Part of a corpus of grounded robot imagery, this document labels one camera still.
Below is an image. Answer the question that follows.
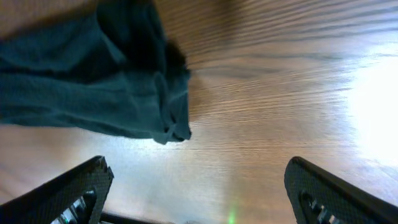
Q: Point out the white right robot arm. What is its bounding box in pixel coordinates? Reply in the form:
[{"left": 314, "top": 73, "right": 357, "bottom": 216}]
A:
[{"left": 1, "top": 156, "right": 397, "bottom": 224}]

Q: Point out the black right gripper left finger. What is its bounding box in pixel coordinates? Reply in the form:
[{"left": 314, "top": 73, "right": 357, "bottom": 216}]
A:
[{"left": 1, "top": 156, "right": 114, "bottom": 223}]

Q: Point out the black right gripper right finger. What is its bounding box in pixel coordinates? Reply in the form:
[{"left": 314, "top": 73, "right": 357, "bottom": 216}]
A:
[{"left": 284, "top": 156, "right": 397, "bottom": 224}]

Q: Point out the dark green t-shirt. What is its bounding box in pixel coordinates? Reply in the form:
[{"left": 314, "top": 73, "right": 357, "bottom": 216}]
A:
[{"left": 1, "top": 1, "right": 192, "bottom": 144}]

